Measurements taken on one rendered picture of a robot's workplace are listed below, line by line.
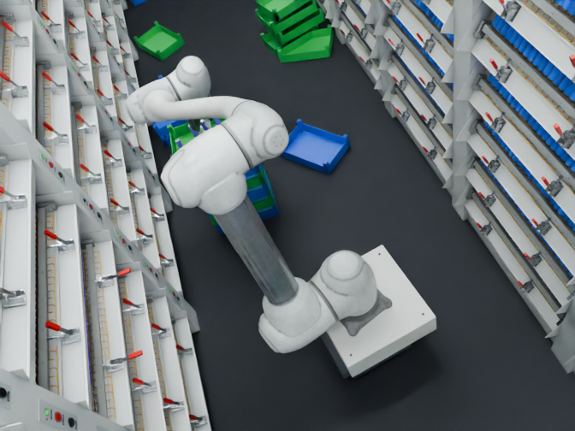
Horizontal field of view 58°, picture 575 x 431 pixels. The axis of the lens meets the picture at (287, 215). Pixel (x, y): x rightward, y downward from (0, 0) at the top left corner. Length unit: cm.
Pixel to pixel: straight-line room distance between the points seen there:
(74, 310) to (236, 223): 44
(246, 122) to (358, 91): 172
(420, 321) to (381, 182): 88
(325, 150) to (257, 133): 144
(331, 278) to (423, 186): 98
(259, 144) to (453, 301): 118
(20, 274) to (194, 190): 40
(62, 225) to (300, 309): 70
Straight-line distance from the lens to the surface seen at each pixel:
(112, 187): 212
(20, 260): 124
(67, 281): 141
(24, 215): 132
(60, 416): 112
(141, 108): 171
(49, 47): 209
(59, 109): 191
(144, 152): 277
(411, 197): 238
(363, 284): 157
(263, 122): 120
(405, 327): 175
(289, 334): 156
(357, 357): 173
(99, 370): 145
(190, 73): 170
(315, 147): 265
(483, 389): 200
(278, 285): 145
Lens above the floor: 192
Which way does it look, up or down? 52 degrees down
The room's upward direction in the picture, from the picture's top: 24 degrees counter-clockwise
